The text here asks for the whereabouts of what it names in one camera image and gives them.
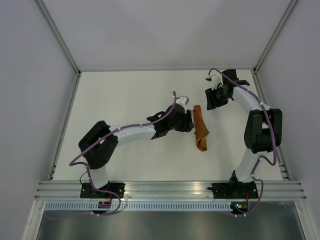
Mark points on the right aluminium side rail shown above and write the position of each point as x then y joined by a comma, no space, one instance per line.
267,98

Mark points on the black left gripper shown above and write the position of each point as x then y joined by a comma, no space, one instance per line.
187,124

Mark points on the left aluminium side rail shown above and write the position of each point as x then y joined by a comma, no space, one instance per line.
58,146

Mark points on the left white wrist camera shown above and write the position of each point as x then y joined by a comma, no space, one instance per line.
182,100

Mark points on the white slotted cable duct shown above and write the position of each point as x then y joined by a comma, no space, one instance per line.
169,206

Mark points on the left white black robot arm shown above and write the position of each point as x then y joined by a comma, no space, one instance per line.
100,142

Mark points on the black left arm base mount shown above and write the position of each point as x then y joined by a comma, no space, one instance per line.
106,192

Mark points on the aluminium front frame rail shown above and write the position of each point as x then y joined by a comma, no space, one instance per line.
278,190

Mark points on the left aluminium corner post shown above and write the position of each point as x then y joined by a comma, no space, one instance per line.
57,35

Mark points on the brown cloth napkin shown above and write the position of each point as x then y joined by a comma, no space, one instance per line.
201,130

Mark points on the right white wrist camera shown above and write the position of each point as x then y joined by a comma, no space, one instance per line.
215,80

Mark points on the right aluminium corner post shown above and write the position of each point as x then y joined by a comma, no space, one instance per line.
275,34

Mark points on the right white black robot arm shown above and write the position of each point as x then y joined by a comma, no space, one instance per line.
263,130

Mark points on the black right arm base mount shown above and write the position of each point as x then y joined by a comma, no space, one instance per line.
242,191

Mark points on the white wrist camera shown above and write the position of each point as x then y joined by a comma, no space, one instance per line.
215,80
182,100

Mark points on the aluminium side rail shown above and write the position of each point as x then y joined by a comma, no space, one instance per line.
267,98
58,146

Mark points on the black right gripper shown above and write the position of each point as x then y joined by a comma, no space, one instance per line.
211,99

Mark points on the aluminium corner post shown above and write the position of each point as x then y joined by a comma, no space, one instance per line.
275,34
57,35

